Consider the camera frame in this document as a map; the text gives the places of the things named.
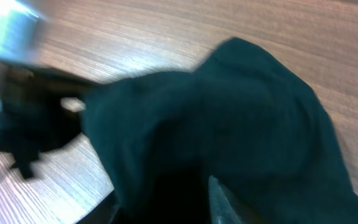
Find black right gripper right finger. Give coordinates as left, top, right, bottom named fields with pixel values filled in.
left=208, top=175, right=244, bottom=224

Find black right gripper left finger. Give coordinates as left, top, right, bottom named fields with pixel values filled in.
left=76, top=191, right=119, bottom=224

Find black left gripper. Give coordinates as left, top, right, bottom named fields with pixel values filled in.
left=0, top=58, right=100, bottom=179

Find black shorts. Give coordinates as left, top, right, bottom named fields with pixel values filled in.
left=0, top=36, right=358, bottom=224

